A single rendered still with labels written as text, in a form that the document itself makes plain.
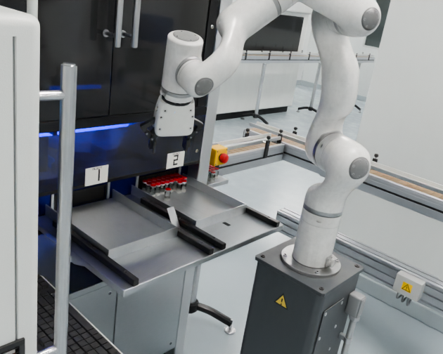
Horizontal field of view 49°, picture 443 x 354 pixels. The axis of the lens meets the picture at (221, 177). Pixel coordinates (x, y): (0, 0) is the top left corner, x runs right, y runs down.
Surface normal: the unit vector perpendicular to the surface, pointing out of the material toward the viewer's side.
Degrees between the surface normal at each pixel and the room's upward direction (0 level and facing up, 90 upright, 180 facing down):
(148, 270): 0
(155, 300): 90
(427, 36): 90
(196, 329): 0
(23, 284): 90
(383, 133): 90
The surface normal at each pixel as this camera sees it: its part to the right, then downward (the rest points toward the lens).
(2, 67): 0.71, 0.34
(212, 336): 0.14, -0.93
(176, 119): 0.33, 0.63
